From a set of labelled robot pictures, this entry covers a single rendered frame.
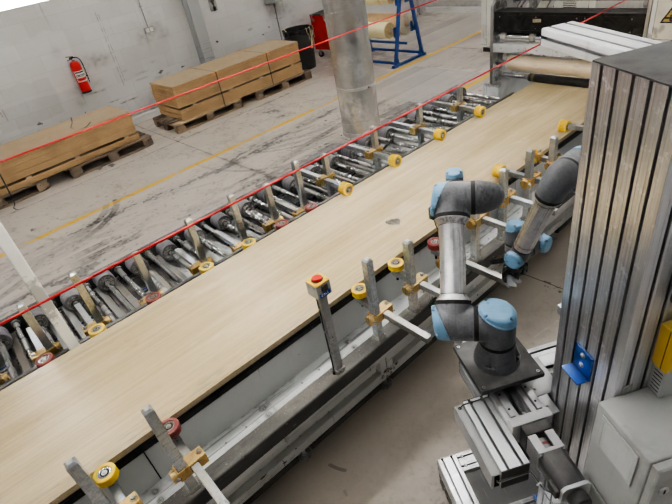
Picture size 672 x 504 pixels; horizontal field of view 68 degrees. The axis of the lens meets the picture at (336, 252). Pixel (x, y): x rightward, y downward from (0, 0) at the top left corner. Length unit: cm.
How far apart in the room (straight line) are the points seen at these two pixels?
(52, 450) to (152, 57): 759
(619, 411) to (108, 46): 838
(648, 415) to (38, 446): 204
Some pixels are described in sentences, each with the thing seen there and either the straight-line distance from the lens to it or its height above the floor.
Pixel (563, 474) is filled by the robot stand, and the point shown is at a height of 99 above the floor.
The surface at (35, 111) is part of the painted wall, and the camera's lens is 867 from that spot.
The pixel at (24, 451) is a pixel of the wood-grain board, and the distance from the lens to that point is 234.
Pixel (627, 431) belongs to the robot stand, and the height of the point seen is 123.
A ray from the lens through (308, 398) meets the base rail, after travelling 220.
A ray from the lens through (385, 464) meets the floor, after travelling 280.
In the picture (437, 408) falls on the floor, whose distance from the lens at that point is 297.
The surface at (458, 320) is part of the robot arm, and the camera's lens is 163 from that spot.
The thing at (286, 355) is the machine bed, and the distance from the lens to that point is 231.
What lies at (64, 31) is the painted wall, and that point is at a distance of 873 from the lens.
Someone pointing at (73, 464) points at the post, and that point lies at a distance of 178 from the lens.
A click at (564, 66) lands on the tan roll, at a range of 451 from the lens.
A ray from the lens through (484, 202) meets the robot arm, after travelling 171.
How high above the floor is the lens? 237
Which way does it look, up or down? 34 degrees down
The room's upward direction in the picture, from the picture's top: 11 degrees counter-clockwise
